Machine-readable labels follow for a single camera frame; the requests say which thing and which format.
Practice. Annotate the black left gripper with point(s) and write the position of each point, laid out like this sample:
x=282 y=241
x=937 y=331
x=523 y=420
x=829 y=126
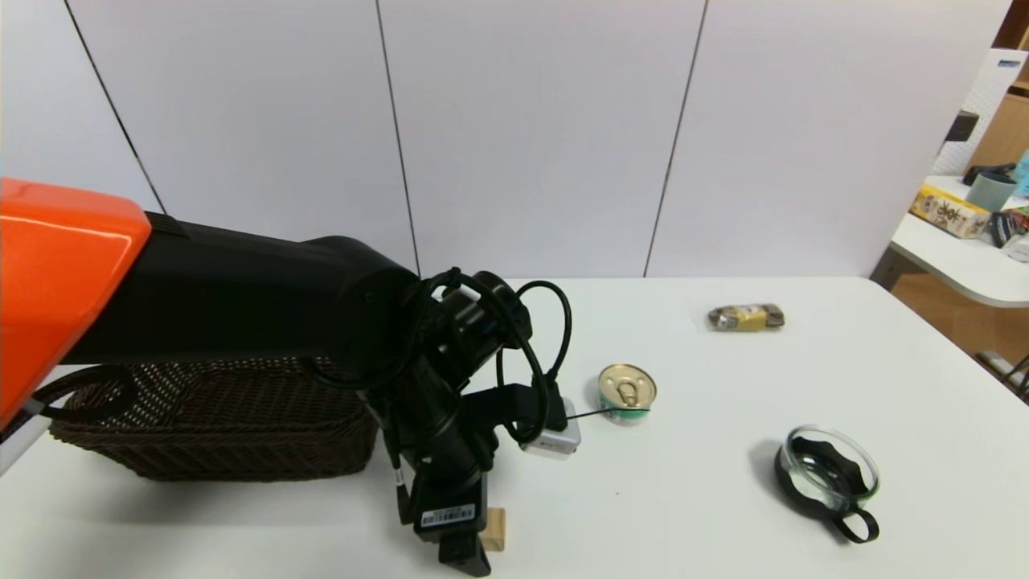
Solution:
x=448 y=515

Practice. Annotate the small wooden block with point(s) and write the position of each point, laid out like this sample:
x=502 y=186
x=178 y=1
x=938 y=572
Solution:
x=495 y=532

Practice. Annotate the orange and black left arm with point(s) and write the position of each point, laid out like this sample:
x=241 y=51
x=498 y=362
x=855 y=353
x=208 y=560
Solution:
x=241 y=297

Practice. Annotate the brown wicker basket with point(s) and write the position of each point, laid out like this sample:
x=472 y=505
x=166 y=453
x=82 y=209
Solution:
x=225 y=426

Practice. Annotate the black zip tie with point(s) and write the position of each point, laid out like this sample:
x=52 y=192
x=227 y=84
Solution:
x=603 y=413

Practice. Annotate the gold-lidded tin can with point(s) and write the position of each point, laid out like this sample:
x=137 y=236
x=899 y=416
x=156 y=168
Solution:
x=627 y=390

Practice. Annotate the yellow and brown snack packet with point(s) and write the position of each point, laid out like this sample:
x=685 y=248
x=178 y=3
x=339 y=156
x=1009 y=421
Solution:
x=748 y=318

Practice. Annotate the glass cup with black holder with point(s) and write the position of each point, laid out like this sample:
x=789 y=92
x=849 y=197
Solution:
x=828 y=474

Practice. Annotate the white side table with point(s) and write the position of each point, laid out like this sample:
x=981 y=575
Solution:
x=965 y=261

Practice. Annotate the yellow printed box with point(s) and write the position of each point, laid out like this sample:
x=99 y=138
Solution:
x=949 y=213

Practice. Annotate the black striped packet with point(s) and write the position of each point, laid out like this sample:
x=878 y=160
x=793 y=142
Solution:
x=1005 y=229

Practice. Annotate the grey-green cup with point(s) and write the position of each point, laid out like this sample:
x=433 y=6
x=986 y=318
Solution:
x=990 y=193

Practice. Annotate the wooden cabinet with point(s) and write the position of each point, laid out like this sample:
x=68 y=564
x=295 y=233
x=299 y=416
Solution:
x=1005 y=133

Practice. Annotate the white perforated board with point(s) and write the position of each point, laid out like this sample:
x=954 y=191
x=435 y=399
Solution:
x=985 y=104

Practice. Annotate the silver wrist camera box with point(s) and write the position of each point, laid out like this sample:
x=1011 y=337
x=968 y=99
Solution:
x=555 y=441

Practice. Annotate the small black wall box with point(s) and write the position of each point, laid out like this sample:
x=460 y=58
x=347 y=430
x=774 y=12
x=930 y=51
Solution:
x=962 y=126

